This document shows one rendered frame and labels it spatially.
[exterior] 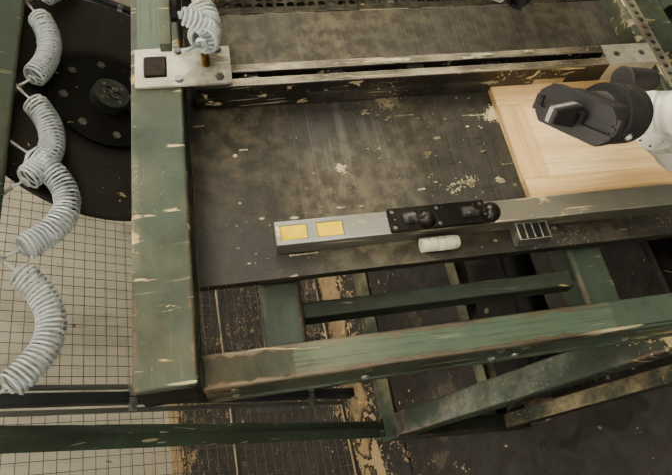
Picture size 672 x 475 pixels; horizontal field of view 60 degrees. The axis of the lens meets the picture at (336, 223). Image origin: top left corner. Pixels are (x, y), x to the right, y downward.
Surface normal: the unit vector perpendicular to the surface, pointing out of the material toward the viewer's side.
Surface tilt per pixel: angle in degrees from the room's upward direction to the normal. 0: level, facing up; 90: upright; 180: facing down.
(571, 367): 0
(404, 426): 0
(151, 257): 59
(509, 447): 0
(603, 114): 17
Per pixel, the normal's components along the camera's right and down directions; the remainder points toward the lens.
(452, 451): -0.79, -0.15
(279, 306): 0.10, -0.47
